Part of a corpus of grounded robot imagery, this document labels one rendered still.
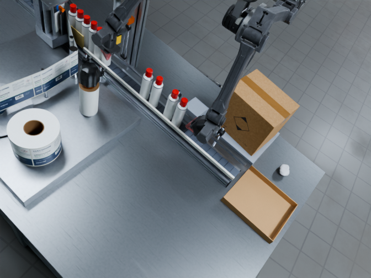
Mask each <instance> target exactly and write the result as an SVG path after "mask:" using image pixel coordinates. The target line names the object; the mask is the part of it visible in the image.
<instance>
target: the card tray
mask: <svg viewBox="0 0 371 278"><path fill-rule="evenodd" d="M221 201H222V202H223V203H224V204H225V205H226V206H227V207H228V208H230V209H231V210H232V211H233V212H234V213H235V214H237V215H238V216H239V218H241V219H242V220H243V221H244V222H246V223H247V224H248V225H249V226H250V227H251V228H252V229H253V230H254V231H255V232H257V233H258V234H259V235H260V236H261V237H262V238H263V239H264V240H265V241H266V242H268V243H269V244H271V243H272V242H273V241H274V240H275V239H276V237H277V235H278V234H279V232H280V231H281V230H282V228H283V227H284V225H285V224H286V222H287V221H288V219H289V218H290V216H291V215H292V214H293V212H294V211H295V209H296V208H297V206H298V204H297V203H296V202H295V201H294V200H292V199H291V198H290V197H289V196H288V195H287V194H285V193H284V192H283V191H281V189H280V188H278V187H277V186H276V185H274V184H273V183H272V182H271V181H270V180H269V179H267V178H266V177H265V176H264V175H263V174H262V173H261V172H259V171H258V170H257V169H256V168H255V167H254V166H250V168H249V169H248V170H247V171H246V172H245V174H244V175H243V176H242V177H241V178H240V179H239V180H238V181H237V183H236V184H235V185H234V186H233V187H232V188H231V189H230V190H229V191H228V193H227V194H226V195H225V196H224V197H223V198H222V199H221Z"/></svg>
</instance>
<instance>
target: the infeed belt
mask: <svg viewBox="0 0 371 278"><path fill-rule="evenodd" d="M23 1H24V2H25V3H26V4H28V5H29V6H30V7H31V8H32V9H34V6H33V5H32V4H31V1H30V0H23ZM76 45H77V48H78V49H79V50H80V51H82V52H83V53H84V54H86V53H85V52H84V51H83V48H81V47H80V46H79V45H78V44H76ZM91 60H92V61H93V62H94V63H95V64H96V65H97V66H98V67H100V66H101V65H99V64H98V63H97V62H96V61H95V60H94V59H91ZM108 68H110V69H111V70H112V71H113V72H114V73H115V74H116V75H118V76H119V77H120V78H121V79H122V80H123V81H124V82H126V83H127V84H128V85H129V86H130V87H132V89H134V90H135V91H136V92H137V93H140V88H141V86H140V85H139V84H137V83H136V82H135V81H134V80H133V79H132V78H131V77H129V76H128V75H127V74H126V73H125V72H124V71H122V70H121V69H120V68H119V67H118V66H117V65H116V64H114V63H113V62H112V61H111V63H110V66H108ZM105 73H106V74H108V75H109V76H110V77H111V78H112V79H113V80H115V81H116V82H117V83H118V84H119V85H120V86H122V87H123V88H124V89H125V90H126V91H127V92H128V93H129V94H131V95H132V96H133V97H134V98H135V99H136V100H137V101H139V102H140V103H141V104H142V105H143V106H144V107H145V108H146V109H148V110H149V111H150V112H151V113H153V114H154V116H155V117H157V118H158V119H159V120H160V121H162V122H163V123H164V124H165V125H166V126H167V127H168V128H169V129H171V130H172V131H173V132H174V133H175V134H176V135H177V136H179V137H180V138H181V139H182V140H183V141H184V142H185V143H186V144H188V145H189V146H190V147H191V148H192V149H194V150H195V151H196V152H197V153H198V154H199V155H200V156H202V157H203V158H204V159H205V160H206V161H207V162H208V163H209V164H211V165H212V166H213V167H214V168H215V169H216V170H217V171H218V172H220V173H221V174H222V175H223V176H224V177H225V178H226V179H228V180H229V181H230V182H231V181H232V180H231V179H230V178H229V177H228V176H227V175H225V174H224V173H223V172H222V171H221V170H220V169H219V168H217V167H216V166H215V165H214V164H212V162H211V161H210V160H208V159H207V158H206V157H205V156H203V155H202V154H201V153H200V152H199V151H198V150H197V149H196V148H194V147H193V146H192V145H191V144H190V143H189V142H188V141H186V140H185V139H184V138H183V137H182V136H181V135H180V134H178V133H177V132H176V131H175V130H174V129H173V128H171V127H170V126H169V125H168V124H167V123H166V122H164V121H163V120H162V119H161V118H160V117H159V116H158V115H157V114H155V113H154V112H153V111H152V110H151V109H150V108H149V107H148V106H146V105H145V104H144V103H143V102H142V101H141V100H140V99H138V98H137V97H136V96H135V95H133V93H132V92H130V91H129V90H128V89H127V88H125V87H124V86H123V85H122V84H121V83H120V82H119V81H118V80H116V79H115V78H114V77H113V76H112V75H111V74H110V73H109V72H107V71H105ZM156 109H157V110H158V111H159V112H160V113H161V114H163V112H164V109H165V107H164V106H163V105H162V104H161V103H160V102H158V106H157V108H156ZM179 129H180V130H181V131H182V132H183V133H184V134H186V135H187V136H188V137H189V138H190V139H191V140H192V141H194V142H195V143H196V144H197V145H198V146H199V147H200V148H202V149H203V150H204V151H205V152H206V153H207V154H208V155H210V156H211V157H212V158H213V159H215V160H216V161H217V162H218V163H219V164H220V165H221V166H223V167H224V168H225V169H226V170H227V171H228V172H229V173H230V174H232V175H233V176H234V177H236V176H237V175H238V173H239V172H240V171H239V170H238V169H236V168H235V167H234V166H233V165H232V164H231V163H229V162H228V161H227V160H226V159H225V158H224V157H222V156H221V155H220V154H219V153H218V152H217V151H216V150H214V149H213V148H212V147H211V146H210V145H208V144H207V143H206V144H203V143H201V142H199V141H198V140H197V137H196V136H194V134H193V133H192V132H191V130H189V129H187V128H186V125H185V124H184V123H183V122H181V125H180V127H179Z"/></svg>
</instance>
